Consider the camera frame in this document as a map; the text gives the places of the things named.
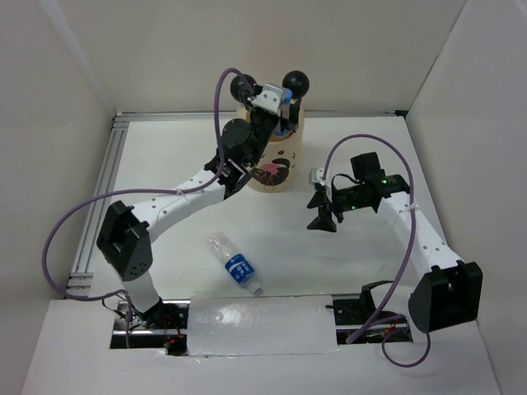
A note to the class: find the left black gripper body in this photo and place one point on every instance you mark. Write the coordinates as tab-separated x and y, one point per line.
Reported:
262	128

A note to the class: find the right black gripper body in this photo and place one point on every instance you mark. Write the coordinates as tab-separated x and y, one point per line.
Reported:
347	199

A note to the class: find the light blue label bottle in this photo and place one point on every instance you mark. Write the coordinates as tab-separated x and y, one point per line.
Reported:
282	131

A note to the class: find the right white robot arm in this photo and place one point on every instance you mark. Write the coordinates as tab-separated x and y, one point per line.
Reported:
449	289

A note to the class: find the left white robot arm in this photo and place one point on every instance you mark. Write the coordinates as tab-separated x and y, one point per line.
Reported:
128	232

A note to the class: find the cream bin with black ears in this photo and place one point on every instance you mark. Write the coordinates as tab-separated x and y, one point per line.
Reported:
277	167

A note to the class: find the dark blue label bottle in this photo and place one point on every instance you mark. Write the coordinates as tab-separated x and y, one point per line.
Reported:
235	263

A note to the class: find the shiny white tape sheet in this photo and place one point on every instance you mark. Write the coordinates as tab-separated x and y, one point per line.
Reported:
261	326

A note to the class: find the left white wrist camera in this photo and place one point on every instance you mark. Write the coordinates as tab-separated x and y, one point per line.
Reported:
271	98

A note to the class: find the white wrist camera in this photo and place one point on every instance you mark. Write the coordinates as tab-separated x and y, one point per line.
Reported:
316	177
271	98

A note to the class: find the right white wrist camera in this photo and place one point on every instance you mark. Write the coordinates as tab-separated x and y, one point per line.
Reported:
316	177

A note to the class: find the silver aluminium frame rail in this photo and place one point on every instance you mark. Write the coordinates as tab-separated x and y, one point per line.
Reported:
269	228

